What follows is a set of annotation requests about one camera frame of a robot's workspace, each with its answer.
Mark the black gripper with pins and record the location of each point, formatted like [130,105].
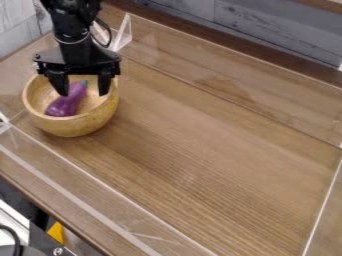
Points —
[81,60]

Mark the purple toy eggplant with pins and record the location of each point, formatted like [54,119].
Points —
[64,105]

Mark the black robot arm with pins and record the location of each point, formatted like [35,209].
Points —
[72,17]

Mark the brown wooden bowl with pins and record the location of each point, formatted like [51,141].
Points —
[93,113]

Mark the yellow black device bottom left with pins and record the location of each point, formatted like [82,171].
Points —
[43,245]

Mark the clear acrylic corner bracket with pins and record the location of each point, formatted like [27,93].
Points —
[111,38]

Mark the clear acrylic tray wall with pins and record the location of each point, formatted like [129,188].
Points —
[97,212]

